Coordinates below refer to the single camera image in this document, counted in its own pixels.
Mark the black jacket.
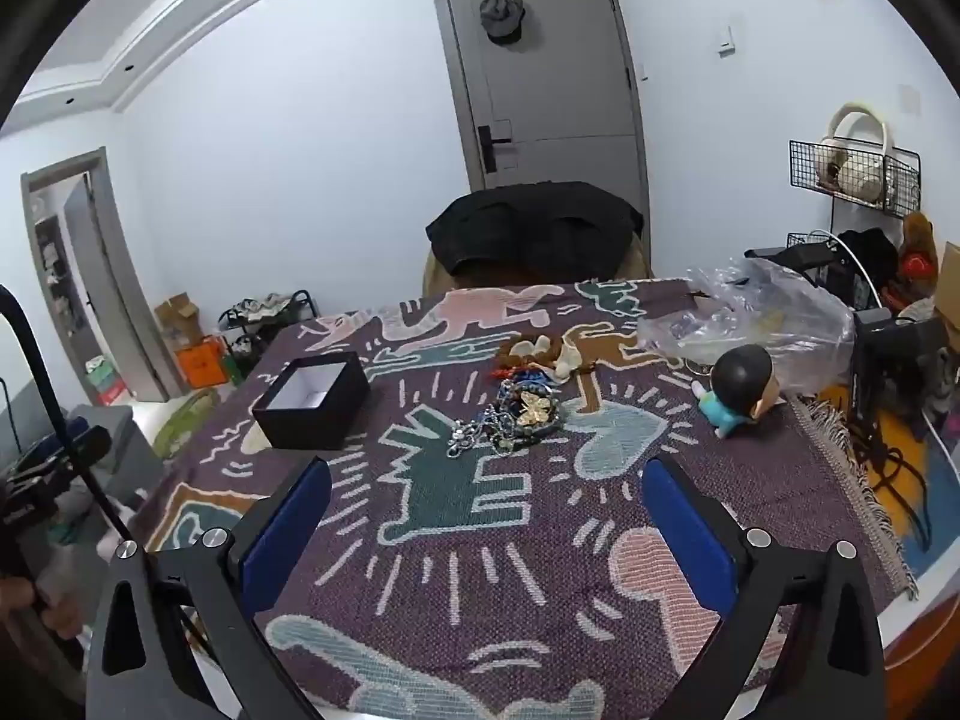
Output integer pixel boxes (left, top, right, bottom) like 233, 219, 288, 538
425, 181, 644, 287

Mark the black door handle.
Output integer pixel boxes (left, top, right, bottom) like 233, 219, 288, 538
478, 124, 515, 173

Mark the black-haired doll figure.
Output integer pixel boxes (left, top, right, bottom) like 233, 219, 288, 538
691, 343, 788, 440

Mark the grey door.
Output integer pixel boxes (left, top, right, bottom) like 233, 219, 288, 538
429, 0, 652, 278

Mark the grey storage box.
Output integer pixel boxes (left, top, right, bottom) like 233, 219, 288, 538
66, 403, 164, 515

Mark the black jewelry box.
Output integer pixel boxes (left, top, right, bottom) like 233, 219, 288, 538
251, 351, 372, 451

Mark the black bag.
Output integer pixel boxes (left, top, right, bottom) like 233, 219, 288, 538
835, 227, 899, 293

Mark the brown bead bracelet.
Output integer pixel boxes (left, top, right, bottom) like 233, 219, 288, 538
499, 335, 567, 368

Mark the white handbag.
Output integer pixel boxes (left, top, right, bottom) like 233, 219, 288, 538
814, 103, 897, 205

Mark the grey open doorway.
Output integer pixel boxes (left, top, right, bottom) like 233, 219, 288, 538
21, 148, 172, 404

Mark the grey cap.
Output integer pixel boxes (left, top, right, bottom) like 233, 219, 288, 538
480, 0, 526, 47

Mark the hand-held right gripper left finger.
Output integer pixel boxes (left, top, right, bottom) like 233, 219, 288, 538
85, 456, 333, 720

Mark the black shoe rack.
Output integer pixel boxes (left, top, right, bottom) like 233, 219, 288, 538
217, 289, 320, 376

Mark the pile of metal jewelry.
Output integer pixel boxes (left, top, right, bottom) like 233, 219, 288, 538
446, 379, 565, 460

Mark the white cloth pouch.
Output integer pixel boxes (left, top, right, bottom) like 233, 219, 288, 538
541, 337, 584, 380

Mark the clear plastic bag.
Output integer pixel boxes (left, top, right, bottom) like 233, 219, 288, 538
636, 255, 856, 395

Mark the cardboard box with flaps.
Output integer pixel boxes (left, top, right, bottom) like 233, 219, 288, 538
154, 292, 205, 350

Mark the white cable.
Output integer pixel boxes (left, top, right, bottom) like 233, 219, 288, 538
821, 229, 880, 310

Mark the small black wire basket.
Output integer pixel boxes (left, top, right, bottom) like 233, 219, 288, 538
786, 231, 842, 260

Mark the black wire wall rack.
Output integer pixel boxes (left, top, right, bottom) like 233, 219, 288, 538
787, 139, 922, 220

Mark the person's left hand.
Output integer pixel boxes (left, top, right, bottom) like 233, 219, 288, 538
0, 576, 82, 640

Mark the black metal stand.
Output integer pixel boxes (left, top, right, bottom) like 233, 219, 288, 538
850, 306, 950, 445

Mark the printed figure blanket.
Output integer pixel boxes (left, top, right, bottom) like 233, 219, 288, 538
139, 277, 920, 720

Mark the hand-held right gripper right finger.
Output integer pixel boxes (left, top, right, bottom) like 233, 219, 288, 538
641, 454, 890, 720

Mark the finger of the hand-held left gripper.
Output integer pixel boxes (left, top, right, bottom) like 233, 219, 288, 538
0, 283, 137, 545

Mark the brown plush toy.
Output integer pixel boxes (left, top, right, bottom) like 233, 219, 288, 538
896, 211, 940, 290

